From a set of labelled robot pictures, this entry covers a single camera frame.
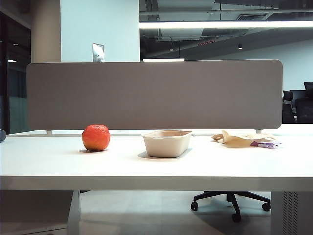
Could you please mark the orange fruit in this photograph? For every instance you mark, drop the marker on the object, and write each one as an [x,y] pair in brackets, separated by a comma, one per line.
[96,138]

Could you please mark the beige paper lunchbox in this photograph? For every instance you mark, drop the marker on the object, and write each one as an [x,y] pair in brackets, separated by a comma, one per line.
[166,147]

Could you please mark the grey fabric desk divider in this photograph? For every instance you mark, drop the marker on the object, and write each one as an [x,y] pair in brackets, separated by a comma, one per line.
[154,95]

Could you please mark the white light bar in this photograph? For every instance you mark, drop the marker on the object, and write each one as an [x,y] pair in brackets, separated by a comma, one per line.
[163,59]

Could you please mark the black pendant spot lamp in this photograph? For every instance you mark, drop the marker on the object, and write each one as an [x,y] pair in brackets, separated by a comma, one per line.
[171,48]
[240,46]

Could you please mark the crumpled brown paper bag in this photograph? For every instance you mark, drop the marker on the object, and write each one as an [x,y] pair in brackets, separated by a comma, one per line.
[232,140]

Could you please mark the clear acrylic plaque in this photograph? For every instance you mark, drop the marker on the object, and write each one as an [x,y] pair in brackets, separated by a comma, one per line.
[98,52]

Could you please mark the black office chair base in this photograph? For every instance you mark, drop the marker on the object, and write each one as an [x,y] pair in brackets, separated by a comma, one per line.
[233,198]

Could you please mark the purple snack packet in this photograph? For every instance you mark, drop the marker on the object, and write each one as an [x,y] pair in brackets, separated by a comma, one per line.
[265,145]

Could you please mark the long ceiling light strip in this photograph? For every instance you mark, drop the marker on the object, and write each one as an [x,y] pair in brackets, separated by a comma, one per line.
[225,24]

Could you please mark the white slanted table leg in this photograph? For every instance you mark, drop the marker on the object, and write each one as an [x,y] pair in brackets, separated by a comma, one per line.
[74,210]

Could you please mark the black mesh office chair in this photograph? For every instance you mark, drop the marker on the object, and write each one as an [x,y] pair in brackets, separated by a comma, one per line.
[288,107]

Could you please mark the black office chair backrest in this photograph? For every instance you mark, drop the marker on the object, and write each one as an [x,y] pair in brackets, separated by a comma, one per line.
[304,110]

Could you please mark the dark grey rounded object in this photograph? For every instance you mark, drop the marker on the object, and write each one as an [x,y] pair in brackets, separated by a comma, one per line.
[2,135]

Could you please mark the white perforated table leg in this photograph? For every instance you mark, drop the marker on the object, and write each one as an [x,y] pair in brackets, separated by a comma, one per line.
[291,213]

